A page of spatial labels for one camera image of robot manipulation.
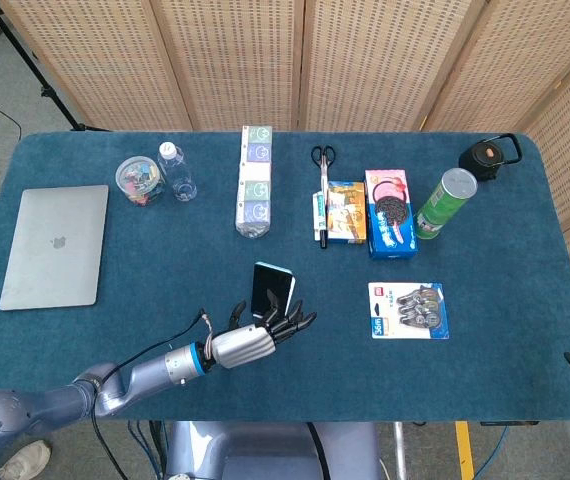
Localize clear plastic water bottle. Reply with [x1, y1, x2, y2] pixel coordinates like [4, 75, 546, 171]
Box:
[157, 141, 199, 203]

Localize silver laptop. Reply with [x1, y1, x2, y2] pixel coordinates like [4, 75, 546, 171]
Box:
[0, 184, 110, 312]

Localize metal table leg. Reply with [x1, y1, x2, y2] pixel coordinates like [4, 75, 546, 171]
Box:
[393, 421, 409, 480]

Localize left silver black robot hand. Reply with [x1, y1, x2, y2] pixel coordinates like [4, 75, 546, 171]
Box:
[204, 288, 318, 371]

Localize black flask with handle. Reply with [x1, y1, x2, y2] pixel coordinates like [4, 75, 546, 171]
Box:
[458, 132, 524, 183]

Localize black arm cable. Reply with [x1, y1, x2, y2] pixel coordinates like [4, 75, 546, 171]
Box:
[89, 308, 212, 480]

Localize small white tube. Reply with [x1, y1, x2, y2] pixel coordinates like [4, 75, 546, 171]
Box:
[311, 193, 324, 243]

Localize blue table cloth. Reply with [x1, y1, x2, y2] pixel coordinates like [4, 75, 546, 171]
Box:
[0, 130, 570, 424]

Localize black handled scissors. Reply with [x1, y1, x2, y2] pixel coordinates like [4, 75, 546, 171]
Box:
[310, 144, 338, 201]

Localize blue cables under table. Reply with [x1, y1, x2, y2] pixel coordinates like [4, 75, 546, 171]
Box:
[126, 420, 167, 480]

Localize yellow orange snack box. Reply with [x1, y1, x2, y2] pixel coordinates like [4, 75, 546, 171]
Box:
[325, 180, 368, 245]

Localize green chips can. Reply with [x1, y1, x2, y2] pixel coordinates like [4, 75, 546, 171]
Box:
[413, 166, 480, 241]

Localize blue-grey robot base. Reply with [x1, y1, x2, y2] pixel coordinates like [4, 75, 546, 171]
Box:
[164, 420, 382, 480]

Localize correction tape blister pack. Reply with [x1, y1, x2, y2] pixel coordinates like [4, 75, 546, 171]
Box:
[367, 281, 452, 341]

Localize tissue pack bundle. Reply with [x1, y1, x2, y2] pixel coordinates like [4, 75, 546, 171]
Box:
[234, 125, 274, 240]

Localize clear jar of binder clips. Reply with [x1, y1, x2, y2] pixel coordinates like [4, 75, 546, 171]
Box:
[114, 155, 167, 208]

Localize blue cookie box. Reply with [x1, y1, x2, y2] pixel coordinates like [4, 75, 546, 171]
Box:
[364, 168, 421, 261]

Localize black marker pen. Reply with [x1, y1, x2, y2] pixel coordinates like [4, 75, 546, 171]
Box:
[318, 189, 331, 250]

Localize black smartphone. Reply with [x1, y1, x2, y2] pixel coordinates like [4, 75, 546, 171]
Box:
[251, 261, 298, 322]

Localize beige shoe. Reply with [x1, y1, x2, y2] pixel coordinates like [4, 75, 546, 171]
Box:
[0, 439, 53, 480]

